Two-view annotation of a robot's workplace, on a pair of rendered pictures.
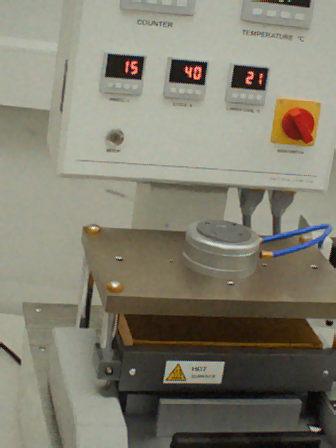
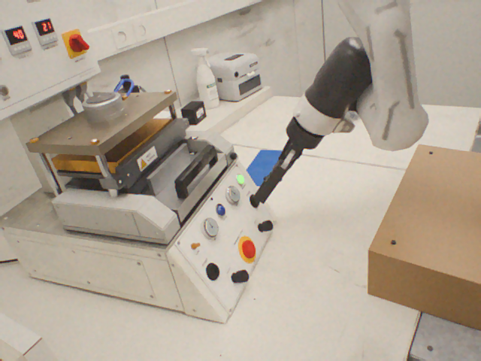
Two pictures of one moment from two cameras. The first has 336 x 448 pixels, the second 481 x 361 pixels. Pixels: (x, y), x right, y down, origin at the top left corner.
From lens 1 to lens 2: 0.54 m
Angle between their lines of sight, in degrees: 45
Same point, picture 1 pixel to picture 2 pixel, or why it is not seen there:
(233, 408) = (170, 162)
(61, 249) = not seen: outside the picture
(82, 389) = (111, 202)
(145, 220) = (37, 131)
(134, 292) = (104, 138)
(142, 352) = (127, 162)
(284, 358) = (169, 130)
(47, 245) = not seen: outside the picture
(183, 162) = (41, 88)
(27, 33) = not seen: outside the picture
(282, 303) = (155, 107)
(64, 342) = (68, 200)
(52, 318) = (19, 214)
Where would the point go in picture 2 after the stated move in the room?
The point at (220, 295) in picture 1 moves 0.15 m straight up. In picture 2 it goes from (133, 118) to (108, 39)
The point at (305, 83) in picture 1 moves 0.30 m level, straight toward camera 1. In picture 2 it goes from (67, 20) to (144, 16)
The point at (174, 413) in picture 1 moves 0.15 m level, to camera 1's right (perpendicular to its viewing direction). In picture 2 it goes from (155, 180) to (205, 146)
